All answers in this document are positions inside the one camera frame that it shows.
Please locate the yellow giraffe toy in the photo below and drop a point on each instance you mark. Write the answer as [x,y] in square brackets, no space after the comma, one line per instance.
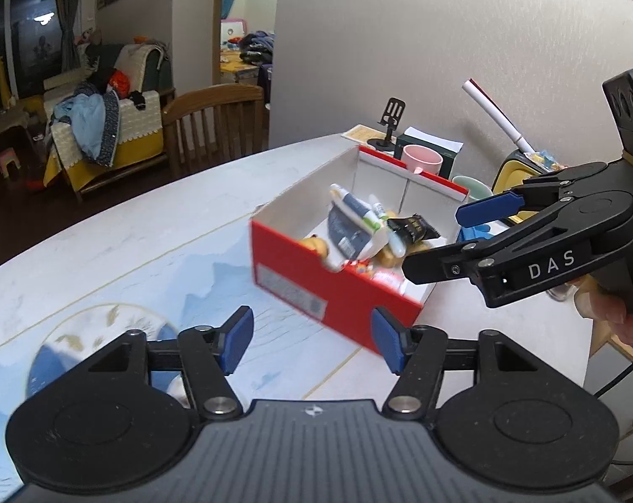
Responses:
[0,78]

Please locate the pale green mug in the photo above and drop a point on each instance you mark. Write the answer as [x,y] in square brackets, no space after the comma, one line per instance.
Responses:
[471,187]

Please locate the person's right hand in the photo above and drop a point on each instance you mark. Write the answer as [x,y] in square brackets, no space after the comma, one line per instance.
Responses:
[610,312]

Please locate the rolled white paper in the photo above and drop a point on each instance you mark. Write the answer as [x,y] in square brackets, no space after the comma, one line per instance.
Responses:
[497,115]

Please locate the grey curtain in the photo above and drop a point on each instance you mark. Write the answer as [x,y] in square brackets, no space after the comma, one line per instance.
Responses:
[69,10]

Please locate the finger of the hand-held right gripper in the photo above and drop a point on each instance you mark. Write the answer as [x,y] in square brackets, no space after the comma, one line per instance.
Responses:
[494,207]
[510,241]

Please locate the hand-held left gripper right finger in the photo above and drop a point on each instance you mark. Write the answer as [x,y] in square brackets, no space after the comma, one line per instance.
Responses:
[387,341]

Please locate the sofa with cream cover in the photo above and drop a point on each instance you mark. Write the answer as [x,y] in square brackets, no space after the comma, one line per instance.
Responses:
[138,131]

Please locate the black phone stand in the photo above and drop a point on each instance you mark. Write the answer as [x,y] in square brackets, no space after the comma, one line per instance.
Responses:
[395,110]

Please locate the yellow plush toy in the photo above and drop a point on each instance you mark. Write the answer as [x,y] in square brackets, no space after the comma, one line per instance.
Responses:
[316,245]

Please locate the dark green box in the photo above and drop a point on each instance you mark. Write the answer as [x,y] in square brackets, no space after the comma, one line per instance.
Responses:
[431,137]

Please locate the wooden chair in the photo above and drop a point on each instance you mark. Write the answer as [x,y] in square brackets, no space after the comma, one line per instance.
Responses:
[214,110]

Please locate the pink cup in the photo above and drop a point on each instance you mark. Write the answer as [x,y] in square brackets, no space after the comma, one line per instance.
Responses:
[421,160]

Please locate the pink candy packet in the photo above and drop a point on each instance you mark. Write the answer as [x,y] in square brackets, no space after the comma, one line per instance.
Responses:
[389,278]

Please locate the red cardboard box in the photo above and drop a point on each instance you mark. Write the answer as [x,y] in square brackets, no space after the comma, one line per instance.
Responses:
[295,272]

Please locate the bed with clothes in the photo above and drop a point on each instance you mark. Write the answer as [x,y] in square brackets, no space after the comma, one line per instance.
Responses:
[248,52]

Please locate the white green glue stick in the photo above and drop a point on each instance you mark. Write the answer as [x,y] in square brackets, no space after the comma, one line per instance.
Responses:
[379,215]

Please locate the blue rubber gloves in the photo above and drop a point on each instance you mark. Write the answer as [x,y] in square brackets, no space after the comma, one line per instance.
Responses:
[473,231]

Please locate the yellow booklet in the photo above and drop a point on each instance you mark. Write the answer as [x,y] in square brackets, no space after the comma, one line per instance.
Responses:
[361,133]

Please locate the black snack packet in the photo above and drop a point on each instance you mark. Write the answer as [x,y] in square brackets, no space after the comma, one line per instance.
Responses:
[413,228]

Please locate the pile of clothes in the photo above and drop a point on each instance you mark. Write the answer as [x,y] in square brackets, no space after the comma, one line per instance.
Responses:
[88,120]

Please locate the glass balcony door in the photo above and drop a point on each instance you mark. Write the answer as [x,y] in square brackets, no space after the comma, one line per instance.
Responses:
[28,31]

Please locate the blue white tissue pack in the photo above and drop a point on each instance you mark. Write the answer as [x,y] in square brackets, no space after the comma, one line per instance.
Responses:
[348,230]

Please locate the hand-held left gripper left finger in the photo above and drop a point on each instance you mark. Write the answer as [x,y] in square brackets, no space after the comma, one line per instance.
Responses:
[237,336]

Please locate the coffee table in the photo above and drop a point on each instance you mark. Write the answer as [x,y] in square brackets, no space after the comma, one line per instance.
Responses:
[1,126]

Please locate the yellow storage box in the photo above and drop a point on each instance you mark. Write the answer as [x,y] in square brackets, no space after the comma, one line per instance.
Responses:
[510,173]

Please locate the pink stool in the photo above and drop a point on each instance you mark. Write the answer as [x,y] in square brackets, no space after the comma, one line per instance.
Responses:
[9,160]

